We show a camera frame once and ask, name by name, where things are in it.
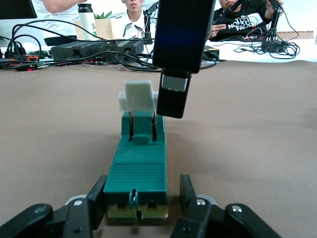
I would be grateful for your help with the white thermos black lid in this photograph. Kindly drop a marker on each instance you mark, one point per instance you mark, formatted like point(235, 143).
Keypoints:
point(86, 27)

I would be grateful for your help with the standing person white shirt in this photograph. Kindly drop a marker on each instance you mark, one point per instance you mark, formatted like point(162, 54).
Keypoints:
point(62, 22)

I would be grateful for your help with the green circuit board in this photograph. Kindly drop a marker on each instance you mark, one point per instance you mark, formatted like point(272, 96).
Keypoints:
point(39, 65)

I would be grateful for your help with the light wooden box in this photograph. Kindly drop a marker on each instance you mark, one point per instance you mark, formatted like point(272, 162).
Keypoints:
point(104, 28)

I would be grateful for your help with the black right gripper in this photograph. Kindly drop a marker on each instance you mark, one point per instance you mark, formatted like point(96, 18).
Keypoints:
point(183, 37)

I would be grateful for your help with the orange and black device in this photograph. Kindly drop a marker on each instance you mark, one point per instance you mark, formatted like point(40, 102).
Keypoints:
point(31, 58)

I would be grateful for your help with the short black power supply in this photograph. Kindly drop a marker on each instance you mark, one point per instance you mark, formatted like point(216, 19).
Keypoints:
point(133, 45)

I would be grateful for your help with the person in black t-shirt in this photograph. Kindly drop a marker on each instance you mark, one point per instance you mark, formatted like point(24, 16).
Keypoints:
point(257, 24)

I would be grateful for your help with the seated person white polo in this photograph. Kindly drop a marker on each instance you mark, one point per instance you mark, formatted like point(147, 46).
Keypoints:
point(131, 27)

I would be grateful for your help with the white table cover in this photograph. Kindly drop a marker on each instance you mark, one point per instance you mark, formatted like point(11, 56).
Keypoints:
point(307, 50)

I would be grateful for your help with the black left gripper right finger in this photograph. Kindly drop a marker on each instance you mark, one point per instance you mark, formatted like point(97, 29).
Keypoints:
point(188, 198)

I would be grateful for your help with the small electronics board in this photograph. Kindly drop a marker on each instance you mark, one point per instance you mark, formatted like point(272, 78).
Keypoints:
point(252, 37)

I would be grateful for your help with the black computer monitor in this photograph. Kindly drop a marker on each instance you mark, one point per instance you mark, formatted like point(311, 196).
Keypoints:
point(17, 8)

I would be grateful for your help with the black adapter yellow label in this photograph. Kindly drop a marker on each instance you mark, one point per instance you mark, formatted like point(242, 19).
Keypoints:
point(213, 52)

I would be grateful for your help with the brown wooden strip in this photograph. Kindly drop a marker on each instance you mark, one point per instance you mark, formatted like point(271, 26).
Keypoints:
point(297, 34)

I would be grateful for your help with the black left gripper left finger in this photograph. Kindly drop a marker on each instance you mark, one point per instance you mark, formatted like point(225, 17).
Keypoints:
point(96, 200)

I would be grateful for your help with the green plant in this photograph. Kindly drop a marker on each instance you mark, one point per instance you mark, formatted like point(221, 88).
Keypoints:
point(102, 15)

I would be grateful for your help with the long black power supply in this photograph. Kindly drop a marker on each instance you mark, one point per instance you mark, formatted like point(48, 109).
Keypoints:
point(79, 49)

